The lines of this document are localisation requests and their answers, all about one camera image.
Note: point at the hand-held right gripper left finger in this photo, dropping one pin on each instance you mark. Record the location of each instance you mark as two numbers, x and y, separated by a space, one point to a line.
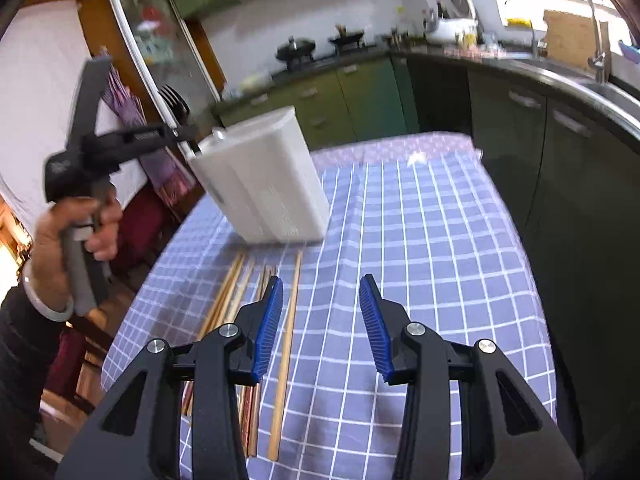
267 330

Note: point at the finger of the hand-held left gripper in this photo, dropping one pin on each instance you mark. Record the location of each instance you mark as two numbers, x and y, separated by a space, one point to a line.
150 137

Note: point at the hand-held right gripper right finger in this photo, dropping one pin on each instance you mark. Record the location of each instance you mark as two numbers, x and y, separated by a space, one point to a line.
374 330

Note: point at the bunch of wooden chopsticks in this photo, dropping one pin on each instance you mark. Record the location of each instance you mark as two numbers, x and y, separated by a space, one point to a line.
286 355

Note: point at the dark metal fork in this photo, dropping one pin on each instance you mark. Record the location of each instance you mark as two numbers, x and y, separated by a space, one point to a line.
172 100

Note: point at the white plastic utensil holder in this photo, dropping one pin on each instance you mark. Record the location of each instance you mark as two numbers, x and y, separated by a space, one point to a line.
260 185

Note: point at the person's left forearm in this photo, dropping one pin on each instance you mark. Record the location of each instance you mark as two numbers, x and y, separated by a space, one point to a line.
20 360

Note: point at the person's left hand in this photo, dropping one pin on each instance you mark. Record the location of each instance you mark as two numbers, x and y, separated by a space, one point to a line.
47 255

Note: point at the purple checked apron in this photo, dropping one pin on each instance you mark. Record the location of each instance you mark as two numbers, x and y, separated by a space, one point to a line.
167 180

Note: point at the white hanging sheet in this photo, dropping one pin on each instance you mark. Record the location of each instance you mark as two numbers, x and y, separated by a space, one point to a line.
35 110

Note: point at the blue checked tablecloth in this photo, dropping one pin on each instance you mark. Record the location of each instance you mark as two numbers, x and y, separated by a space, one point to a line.
425 260

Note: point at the glass sliding door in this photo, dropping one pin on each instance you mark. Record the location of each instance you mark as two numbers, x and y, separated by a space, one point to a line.
145 45

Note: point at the pale yellow food bag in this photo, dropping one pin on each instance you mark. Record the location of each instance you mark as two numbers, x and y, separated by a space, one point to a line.
256 81

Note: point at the red door sticker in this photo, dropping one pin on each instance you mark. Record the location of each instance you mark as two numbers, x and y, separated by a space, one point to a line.
151 14

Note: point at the white jade bangle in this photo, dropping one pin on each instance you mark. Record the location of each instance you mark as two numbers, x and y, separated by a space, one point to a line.
37 305

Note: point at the black wok with lid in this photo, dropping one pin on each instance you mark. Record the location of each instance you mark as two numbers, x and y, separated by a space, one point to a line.
296 50

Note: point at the pink patterned cloth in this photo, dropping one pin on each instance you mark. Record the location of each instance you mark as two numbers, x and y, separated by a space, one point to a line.
375 150

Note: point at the black gas stove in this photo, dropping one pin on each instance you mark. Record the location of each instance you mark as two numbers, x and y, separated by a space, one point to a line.
325 57

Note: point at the green kitchen base cabinet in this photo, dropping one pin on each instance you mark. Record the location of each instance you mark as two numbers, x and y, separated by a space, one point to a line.
360 95

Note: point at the dark kitchen base cabinet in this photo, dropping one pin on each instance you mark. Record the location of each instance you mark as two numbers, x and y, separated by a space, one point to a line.
550 185

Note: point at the black kitchen countertop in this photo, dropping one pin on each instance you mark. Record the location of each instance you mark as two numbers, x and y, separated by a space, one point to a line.
440 54

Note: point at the pink dish towel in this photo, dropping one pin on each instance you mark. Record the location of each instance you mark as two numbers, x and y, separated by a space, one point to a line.
475 51

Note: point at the white rice cooker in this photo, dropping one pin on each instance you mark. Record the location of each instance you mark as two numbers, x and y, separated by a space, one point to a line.
452 27

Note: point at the steel gooseneck faucet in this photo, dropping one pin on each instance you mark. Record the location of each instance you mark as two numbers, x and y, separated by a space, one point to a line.
534 42

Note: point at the stainless steel sink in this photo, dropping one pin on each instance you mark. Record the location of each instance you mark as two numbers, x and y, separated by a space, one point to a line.
615 105

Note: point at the yellow dish sponge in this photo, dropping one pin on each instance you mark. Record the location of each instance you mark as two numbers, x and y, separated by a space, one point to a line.
517 22

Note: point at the wooden cutting board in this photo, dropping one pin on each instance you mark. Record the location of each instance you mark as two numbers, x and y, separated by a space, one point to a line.
565 35

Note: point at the steel kitchen faucet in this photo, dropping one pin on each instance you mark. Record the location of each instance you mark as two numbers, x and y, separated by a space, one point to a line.
599 55

